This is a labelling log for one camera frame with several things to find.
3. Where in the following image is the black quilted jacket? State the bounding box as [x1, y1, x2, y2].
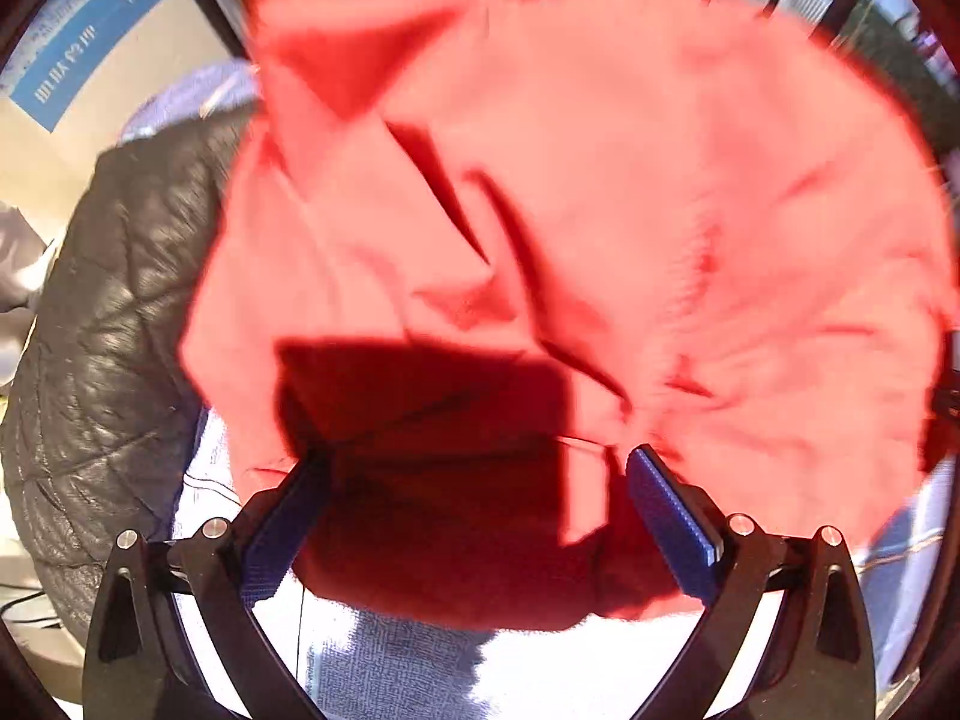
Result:
[2, 103, 257, 642]

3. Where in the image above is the red puffer jacket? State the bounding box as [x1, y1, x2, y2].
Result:
[182, 0, 957, 631]

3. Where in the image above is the blue plaid bed sheet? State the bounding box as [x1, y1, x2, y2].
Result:
[121, 60, 955, 718]

